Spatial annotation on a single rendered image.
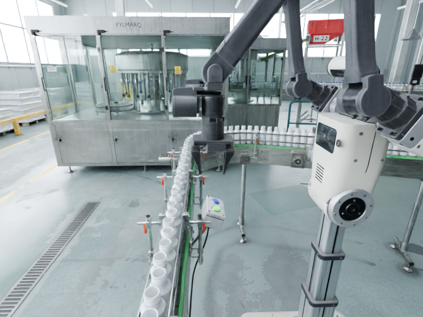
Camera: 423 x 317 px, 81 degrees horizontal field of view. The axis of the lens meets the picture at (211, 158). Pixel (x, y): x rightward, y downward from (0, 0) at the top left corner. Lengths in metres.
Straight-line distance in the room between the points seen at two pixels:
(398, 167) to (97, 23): 3.91
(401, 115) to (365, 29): 0.23
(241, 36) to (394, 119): 0.43
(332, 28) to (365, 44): 6.66
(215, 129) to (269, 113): 5.51
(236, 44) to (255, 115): 5.44
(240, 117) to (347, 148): 5.14
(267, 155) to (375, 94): 1.73
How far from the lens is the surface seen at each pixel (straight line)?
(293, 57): 1.13
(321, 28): 7.36
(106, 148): 4.39
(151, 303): 0.67
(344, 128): 0.90
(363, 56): 0.72
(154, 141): 4.14
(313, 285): 1.31
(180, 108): 0.59
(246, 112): 6.00
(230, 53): 0.60
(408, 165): 2.56
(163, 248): 0.80
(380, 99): 0.72
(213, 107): 0.59
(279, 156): 2.36
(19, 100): 9.53
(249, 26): 0.63
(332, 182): 0.97
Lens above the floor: 1.66
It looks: 20 degrees down
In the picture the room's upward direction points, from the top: straight up
